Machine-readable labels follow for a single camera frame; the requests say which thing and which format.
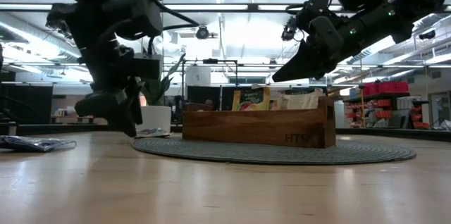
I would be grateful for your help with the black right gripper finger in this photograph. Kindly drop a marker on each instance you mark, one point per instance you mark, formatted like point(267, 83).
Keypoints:
point(306, 62)
point(282, 77)

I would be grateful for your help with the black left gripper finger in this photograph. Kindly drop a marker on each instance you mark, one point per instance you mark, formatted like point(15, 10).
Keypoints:
point(135, 100)
point(127, 125)

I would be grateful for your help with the dark blue tea packet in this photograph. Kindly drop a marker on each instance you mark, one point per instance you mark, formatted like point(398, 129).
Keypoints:
point(155, 133)
point(35, 144)

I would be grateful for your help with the orange tea packet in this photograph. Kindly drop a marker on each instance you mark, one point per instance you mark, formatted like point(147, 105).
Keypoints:
point(250, 102)

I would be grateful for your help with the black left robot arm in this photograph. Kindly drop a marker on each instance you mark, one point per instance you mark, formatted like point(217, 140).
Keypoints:
point(105, 5)

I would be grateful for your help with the wooden tea organizer box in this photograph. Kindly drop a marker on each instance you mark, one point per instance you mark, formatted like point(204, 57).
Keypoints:
point(246, 129)

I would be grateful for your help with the green artificial plant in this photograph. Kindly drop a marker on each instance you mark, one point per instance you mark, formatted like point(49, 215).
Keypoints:
point(158, 90)

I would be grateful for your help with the white plant pot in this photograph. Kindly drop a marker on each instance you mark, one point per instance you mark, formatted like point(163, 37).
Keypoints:
point(158, 118)

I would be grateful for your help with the table with boxes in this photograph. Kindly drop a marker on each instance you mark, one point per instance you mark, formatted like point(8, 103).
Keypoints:
point(67, 116)

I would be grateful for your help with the black partition panel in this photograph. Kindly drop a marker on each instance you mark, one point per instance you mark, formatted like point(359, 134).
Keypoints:
point(227, 95)
point(202, 93)

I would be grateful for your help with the white box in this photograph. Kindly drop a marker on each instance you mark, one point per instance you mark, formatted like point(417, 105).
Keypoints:
point(197, 76)

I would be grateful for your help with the shelf with red bins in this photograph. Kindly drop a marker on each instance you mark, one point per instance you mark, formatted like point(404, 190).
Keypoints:
point(384, 86)

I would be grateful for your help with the round grey woven placemat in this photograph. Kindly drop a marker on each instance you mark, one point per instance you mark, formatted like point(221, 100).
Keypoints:
point(282, 154)

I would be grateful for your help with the dark low partition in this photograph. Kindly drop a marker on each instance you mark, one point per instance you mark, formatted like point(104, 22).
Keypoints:
point(24, 104)

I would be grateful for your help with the black ceiling device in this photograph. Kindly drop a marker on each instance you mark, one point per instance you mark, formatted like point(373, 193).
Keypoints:
point(427, 34)

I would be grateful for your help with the black overhead camera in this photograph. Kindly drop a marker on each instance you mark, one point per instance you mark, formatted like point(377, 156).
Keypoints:
point(202, 32)

